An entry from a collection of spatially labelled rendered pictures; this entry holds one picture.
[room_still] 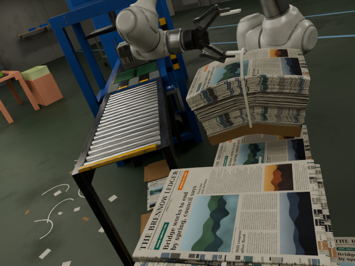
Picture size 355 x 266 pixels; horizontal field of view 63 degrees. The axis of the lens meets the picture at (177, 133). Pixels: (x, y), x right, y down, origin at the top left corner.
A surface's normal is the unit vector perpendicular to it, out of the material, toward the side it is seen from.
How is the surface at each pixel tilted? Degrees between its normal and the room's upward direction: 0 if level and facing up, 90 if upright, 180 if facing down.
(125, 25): 64
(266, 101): 92
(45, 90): 90
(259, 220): 0
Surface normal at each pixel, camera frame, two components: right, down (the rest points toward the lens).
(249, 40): -0.77, 0.35
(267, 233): -0.29, -0.84
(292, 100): -0.24, 0.54
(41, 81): 0.66, 0.16
